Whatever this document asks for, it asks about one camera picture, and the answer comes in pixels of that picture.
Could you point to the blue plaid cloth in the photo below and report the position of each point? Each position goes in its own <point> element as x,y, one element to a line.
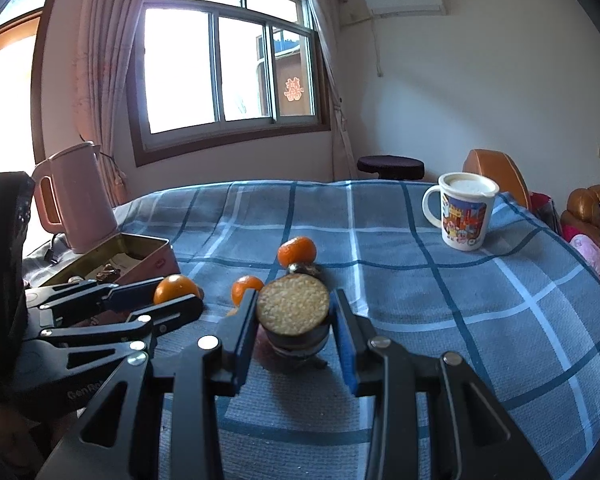
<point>380,240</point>

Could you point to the brown leather sofa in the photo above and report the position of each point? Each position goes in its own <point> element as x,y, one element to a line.
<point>587,210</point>

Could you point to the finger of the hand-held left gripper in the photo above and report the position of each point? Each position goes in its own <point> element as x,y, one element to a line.
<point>130,296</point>
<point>175,311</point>

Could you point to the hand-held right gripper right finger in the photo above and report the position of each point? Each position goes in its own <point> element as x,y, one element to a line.
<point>347,355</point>

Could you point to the pink electric kettle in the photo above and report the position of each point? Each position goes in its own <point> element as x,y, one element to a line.
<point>80,195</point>

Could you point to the dark round stool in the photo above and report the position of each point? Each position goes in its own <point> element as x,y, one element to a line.
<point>390,166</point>

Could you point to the red paper window decoration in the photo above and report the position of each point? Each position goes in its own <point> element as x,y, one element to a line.
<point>293,89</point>

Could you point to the pink metal tin box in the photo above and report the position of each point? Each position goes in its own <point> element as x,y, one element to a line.
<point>150,261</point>

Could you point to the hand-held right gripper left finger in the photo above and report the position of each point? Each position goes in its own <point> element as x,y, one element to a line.
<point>245,342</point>

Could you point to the side window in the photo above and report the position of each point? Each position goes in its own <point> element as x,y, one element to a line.
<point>5,85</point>

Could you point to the white cartoon print mug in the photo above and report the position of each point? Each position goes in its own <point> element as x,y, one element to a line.
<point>467,210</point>

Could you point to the large sliding window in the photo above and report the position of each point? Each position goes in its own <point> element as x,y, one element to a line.
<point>220,60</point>

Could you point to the pink curtain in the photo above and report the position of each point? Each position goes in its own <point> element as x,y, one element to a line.
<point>100,60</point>

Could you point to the orange tangerine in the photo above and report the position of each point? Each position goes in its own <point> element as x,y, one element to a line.
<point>176,288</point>
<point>297,251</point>
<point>245,290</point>

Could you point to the sheer tied curtain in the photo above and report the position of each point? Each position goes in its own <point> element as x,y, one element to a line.
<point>330,60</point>

